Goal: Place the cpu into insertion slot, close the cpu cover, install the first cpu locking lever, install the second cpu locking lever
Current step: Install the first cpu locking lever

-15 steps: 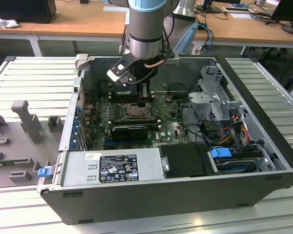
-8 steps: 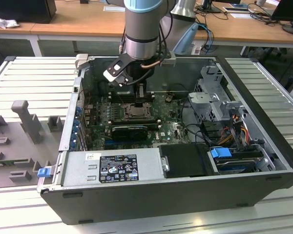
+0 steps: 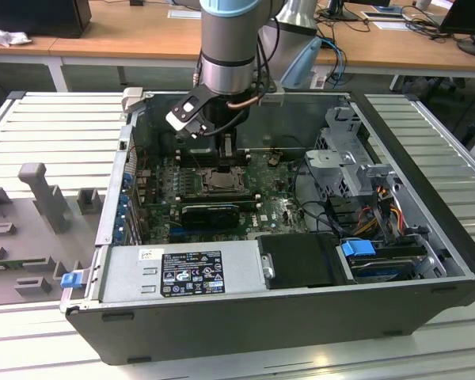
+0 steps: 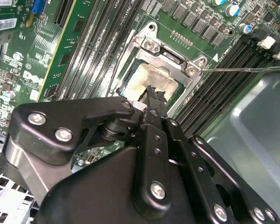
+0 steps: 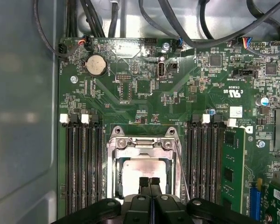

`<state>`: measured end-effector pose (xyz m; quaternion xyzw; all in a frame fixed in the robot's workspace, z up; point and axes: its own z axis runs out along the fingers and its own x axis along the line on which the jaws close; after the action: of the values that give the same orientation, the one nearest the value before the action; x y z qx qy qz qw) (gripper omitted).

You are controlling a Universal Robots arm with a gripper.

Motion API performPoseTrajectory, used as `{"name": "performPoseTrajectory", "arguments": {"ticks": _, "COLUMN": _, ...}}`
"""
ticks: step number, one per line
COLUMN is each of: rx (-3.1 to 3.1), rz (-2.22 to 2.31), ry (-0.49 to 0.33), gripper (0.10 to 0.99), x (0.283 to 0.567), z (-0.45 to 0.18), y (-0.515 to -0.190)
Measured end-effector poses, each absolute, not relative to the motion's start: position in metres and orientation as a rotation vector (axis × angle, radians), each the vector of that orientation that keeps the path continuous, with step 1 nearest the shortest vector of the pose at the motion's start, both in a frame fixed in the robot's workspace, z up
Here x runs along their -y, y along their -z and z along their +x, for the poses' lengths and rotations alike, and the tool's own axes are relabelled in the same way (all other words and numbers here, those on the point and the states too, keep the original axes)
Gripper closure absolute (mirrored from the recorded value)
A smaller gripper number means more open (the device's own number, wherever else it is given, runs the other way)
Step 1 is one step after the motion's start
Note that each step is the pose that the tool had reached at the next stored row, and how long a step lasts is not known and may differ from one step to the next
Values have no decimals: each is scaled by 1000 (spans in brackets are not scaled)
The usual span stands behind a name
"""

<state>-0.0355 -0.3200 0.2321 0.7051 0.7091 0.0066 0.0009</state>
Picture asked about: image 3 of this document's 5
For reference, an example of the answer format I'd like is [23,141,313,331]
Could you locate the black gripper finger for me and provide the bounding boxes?
[217,135,227,172]
[226,135,238,172]

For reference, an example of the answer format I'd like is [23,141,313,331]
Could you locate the black plastic drive cover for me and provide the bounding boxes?
[256,233,355,290]

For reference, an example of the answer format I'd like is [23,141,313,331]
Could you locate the black graphics card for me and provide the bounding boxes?
[180,203,241,230]

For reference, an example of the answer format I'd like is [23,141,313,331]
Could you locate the green motherboard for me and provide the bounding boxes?
[136,152,314,245]

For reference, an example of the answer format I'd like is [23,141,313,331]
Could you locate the pale blue teach pendant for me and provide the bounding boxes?
[280,35,325,90]

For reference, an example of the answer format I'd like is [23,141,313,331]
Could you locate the grey plastic case latch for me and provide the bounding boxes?
[121,87,143,116]

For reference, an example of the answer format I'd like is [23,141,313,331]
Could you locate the metal drive cage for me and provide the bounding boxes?
[304,105,405,199]

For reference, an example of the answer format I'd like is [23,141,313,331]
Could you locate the blue card retainer strip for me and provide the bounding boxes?
[116,172,135,246]

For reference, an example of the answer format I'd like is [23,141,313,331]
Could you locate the wooden office desk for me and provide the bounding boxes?
[0,0,475,94]

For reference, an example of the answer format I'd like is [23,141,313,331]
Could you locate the black monitor stand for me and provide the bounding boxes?
[318,0,359,22]

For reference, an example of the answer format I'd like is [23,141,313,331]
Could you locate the silver power supply unit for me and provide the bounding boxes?
[98,241,276,306]

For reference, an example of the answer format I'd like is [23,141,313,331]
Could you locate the blue disk carrier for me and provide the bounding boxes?
[340,238,419,284]

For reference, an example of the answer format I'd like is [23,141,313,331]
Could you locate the black open PC case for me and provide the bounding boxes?
[59,89,475,367]

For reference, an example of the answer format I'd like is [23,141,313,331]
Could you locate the black desktop computer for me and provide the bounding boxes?
[0,0,92,40]

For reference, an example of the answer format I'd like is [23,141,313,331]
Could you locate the grey parts rack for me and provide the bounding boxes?
[0,161,106,306]

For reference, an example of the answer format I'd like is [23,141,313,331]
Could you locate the crumpled white paper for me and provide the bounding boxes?
[0,21,32,48]

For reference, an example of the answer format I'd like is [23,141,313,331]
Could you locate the green RAM stick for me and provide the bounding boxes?
[0,259,48,274]

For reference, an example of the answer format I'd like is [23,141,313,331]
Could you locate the black computer monitor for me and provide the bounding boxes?
[439,0,475,59]

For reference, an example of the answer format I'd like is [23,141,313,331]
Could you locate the copper braided cable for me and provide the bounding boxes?
[226,93,262,111]

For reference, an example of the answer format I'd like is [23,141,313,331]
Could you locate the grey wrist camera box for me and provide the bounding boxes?
[259,81,285,107]

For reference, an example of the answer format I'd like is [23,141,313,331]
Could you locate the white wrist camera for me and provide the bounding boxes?
[165,85,213,139]

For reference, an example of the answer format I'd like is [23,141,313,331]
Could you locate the blue cable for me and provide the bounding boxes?
[327,38,348,86]

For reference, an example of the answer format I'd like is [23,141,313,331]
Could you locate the yellow red power wires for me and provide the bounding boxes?
[354,185,405,235]

